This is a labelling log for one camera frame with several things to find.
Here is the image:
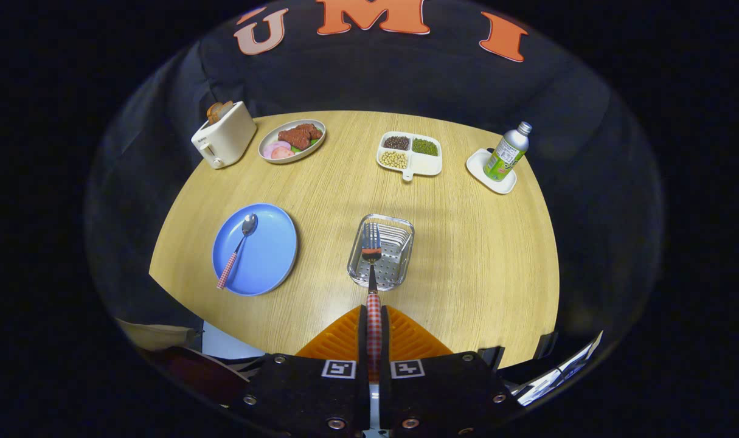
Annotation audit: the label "white toaster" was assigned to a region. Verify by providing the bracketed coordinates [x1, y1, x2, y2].
[191, 101, 258, 170]

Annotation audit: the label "white square coaster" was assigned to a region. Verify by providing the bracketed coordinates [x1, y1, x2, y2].
[466, 148, 518, 195]

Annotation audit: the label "grey oval plate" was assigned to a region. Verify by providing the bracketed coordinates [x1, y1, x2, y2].
[258, 119, 327, 164]

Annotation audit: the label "dark red cloth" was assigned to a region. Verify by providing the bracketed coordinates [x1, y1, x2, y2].
[144, 347, 248, 405]

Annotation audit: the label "fork with red checked handle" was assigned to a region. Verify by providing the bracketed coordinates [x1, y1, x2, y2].
[361, 221, 383, 381]

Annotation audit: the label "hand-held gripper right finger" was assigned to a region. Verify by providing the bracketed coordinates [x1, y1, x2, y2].
[380, 304, 522, 436]

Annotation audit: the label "spoon with red checked handle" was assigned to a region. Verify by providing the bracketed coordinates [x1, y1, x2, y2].
[217, 214, 258, 290]

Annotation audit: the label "brown meat pieces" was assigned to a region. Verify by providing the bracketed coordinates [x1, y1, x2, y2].
[277, 123, 324, 151]

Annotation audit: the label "black backdrop cloth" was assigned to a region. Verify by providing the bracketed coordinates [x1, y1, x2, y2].
[83, 0, 665, 366]

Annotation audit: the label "blue round plate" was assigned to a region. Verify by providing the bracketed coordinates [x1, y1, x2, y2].
[212, 203, 299, 297]

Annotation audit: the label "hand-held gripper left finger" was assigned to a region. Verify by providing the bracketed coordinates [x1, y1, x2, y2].
[228, 304, 370, 436]

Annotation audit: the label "tan cloth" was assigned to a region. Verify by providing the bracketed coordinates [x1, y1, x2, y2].
[117, 319, 199, 352]

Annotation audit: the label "white divided dish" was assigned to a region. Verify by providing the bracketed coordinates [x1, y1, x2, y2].
[376, 131, 443, 182]

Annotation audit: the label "silver bottle with green label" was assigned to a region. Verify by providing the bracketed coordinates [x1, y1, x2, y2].
[484, 121, 533, 182]

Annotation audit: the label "metal wire basket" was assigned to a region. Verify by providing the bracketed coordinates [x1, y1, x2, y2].
[347, 214, 415, 291]

